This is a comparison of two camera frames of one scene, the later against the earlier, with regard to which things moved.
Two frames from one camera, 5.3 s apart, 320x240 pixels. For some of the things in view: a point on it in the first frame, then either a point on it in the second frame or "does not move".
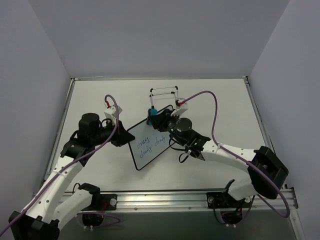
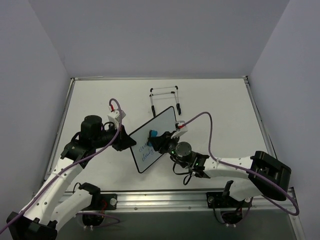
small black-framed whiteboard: (149, 144) does not move
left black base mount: (106, 202) does not move
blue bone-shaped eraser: (153, 112) -> (152, 133)
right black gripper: (157, 119) -> (160, 142)
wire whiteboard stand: (151, 95) does not move
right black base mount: (223, 200) does not move
